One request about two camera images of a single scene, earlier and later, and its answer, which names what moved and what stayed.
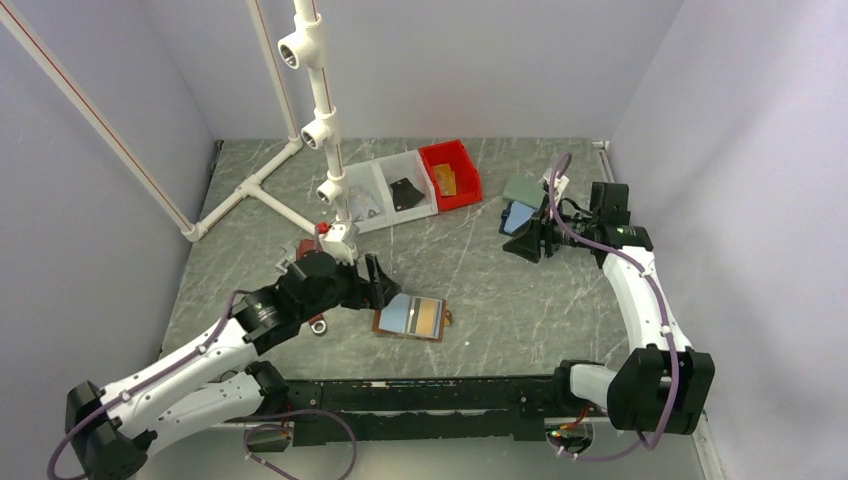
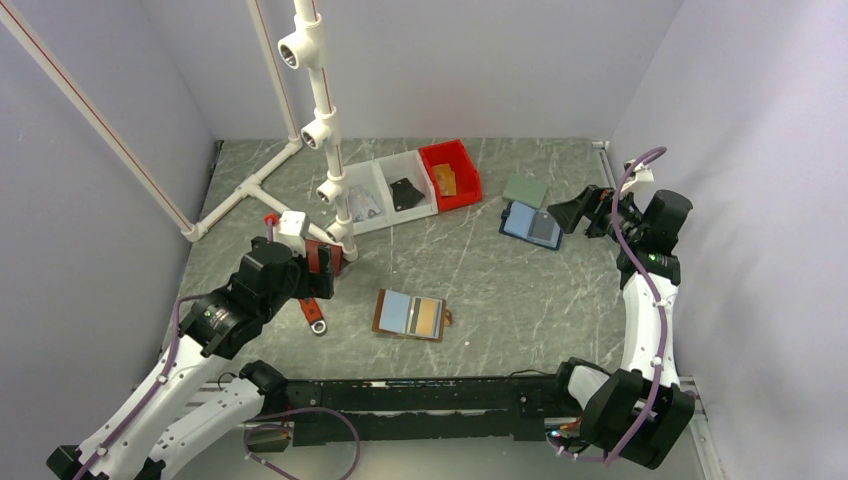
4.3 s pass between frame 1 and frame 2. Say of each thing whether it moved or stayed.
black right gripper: moved
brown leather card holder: stayed
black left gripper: moved
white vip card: stayed
